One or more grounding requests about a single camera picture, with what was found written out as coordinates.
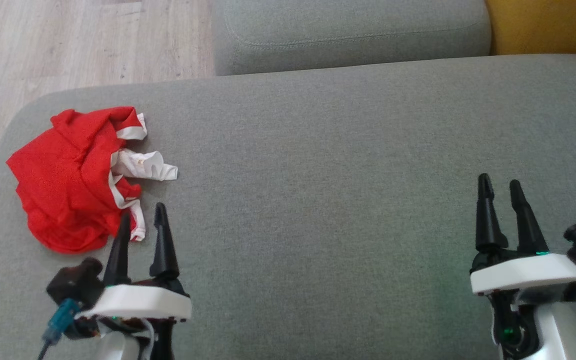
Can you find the large grey sofa chaise cushion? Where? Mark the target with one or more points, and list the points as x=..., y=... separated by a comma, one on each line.
x=318, y=200

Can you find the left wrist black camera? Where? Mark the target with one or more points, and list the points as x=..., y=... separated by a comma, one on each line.
x=75, y=285

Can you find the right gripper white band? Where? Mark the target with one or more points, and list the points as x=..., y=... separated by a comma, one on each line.
x=523, y=275

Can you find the grey sofa seat cushion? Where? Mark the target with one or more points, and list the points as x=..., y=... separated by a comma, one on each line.
x=348, y=35

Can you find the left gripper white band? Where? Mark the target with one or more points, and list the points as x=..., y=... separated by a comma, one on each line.
x=140, y=302

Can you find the red white basketball jersey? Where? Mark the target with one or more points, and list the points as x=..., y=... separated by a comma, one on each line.
x=63, y=185

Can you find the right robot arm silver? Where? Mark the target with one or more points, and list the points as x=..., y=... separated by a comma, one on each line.
x=563, y=335

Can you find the large yellow sofa back cushion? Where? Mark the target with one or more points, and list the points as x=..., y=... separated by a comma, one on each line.
x=548, y=25

